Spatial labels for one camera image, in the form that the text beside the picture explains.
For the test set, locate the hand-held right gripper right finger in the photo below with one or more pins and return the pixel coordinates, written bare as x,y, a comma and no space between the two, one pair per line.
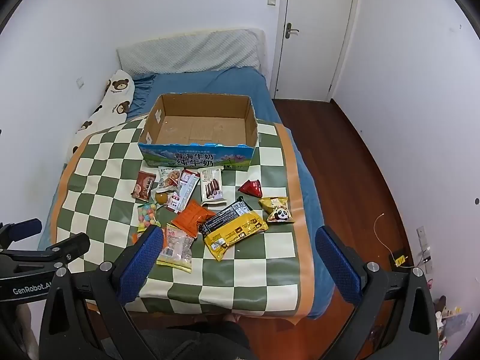
337,262

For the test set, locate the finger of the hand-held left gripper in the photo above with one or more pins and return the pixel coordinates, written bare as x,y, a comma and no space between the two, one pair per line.
73,247
26,228

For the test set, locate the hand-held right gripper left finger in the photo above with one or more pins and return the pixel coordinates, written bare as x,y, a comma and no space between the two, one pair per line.
144,258

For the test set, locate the brown pastry packet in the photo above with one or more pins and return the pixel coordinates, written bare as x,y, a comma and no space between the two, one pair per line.
143,185

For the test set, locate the white cookie packet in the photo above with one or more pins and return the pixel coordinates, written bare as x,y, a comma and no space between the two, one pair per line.
168,178

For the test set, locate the clear pink snack packet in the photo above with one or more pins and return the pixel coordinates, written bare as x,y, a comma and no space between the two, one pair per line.
176,249

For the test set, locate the colourful candy bag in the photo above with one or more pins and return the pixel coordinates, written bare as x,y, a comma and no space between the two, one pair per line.
147,217

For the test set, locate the orange snack packet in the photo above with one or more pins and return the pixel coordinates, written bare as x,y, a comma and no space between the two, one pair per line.
191,219

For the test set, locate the clear-wrapped yellow bun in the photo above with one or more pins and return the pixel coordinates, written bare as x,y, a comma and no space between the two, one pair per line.
163,197

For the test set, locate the panda print snack packet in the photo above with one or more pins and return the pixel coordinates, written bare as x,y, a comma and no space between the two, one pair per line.
281,215

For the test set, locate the red white snack packet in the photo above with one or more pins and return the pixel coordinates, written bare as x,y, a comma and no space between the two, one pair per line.
183,191

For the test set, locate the white power strip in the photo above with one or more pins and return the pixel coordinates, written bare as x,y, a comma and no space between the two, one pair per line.
423,247

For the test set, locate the yellow snack packet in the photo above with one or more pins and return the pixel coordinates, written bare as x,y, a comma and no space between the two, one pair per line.
270,204

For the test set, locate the black yellow snack bag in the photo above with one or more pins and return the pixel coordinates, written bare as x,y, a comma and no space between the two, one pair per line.
232,232

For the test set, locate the green white checkered mat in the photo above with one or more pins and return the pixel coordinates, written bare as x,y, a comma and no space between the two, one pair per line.
243,270

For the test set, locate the chocolate stick packet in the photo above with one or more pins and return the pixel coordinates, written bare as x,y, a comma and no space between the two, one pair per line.
211,187

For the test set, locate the red triangular snack packet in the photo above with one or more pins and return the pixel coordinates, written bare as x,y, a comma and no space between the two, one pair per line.
252,188

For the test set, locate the pile of small clutter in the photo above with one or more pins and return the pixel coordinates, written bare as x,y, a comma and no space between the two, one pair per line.
452,317

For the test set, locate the white bear print pillow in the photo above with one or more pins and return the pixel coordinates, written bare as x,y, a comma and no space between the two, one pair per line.
112,101

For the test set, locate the blue bed sheet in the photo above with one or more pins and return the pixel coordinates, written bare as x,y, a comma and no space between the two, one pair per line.
210,82

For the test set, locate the grey quilted cushion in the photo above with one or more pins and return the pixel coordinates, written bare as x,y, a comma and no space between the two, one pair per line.
187,52

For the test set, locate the white door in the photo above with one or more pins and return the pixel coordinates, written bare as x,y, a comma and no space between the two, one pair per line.
318,26

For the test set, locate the white wall socket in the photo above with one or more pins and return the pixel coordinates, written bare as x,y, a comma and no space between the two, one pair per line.
79,82

